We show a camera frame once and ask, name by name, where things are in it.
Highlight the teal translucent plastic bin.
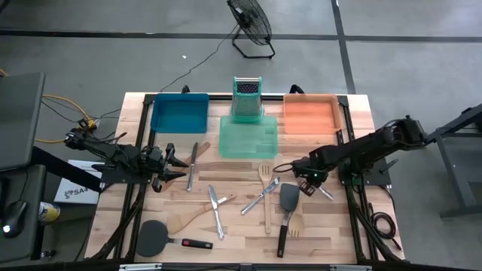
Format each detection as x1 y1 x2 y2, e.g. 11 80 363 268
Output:
218 115 279 160

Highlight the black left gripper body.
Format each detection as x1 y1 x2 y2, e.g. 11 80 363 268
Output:
142 144 171 193

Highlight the black nylon turner spatula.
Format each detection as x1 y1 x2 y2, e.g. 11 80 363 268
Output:
276 183 301 259

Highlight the wooden cutting board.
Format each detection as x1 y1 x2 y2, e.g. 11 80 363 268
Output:
258 160 275 235

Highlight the yellow and blue can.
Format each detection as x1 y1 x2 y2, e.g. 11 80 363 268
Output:
38 202 61 223

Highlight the black fan power cable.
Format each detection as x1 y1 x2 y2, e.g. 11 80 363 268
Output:
160 24 240 93

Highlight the plain wooden spatula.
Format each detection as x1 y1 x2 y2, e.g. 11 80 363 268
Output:
160 142 212 193

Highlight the round black spatula red-black handle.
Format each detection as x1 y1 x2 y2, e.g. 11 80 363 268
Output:
136 219 214 258

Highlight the steel box grater teal trim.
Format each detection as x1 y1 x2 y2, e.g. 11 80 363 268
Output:
230 76 264 124

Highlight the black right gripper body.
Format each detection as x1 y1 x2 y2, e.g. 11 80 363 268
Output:
292 151 329 187

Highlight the black coiled cable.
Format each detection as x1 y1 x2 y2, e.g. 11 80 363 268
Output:
367 184 402 251

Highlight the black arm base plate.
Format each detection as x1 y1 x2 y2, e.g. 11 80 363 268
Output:
338 157 392 187
92 163 151 185

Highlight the silver table knife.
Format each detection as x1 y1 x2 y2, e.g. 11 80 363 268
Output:
240 176 281 216
208 184 226 241
316 186 335 201
185 142 199 193

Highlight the black floor fan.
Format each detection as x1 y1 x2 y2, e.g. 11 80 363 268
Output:
226 0 276 59

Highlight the silver aluminium rail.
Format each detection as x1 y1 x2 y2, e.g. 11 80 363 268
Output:
119 263 372 271

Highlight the yellow extension cable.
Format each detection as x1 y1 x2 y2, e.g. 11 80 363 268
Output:
0 67 95 144

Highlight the blue plastic bin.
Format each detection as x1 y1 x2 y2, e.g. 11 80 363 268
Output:
150 93 210 135

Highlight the black metal table frame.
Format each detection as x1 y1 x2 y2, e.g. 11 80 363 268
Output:
84 84 404 264

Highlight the black computer mouse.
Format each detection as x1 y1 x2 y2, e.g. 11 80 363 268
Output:
2 200 28 239

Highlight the black diagonal beam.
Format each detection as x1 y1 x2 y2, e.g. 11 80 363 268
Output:
32 145 103 193

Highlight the wooden spork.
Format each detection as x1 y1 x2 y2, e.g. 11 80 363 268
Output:
288 210 305 239

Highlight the grey metal table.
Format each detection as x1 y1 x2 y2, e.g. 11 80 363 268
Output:
427 103 482 219

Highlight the dark grey desk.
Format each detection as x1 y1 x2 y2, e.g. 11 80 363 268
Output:
0 71 48 264

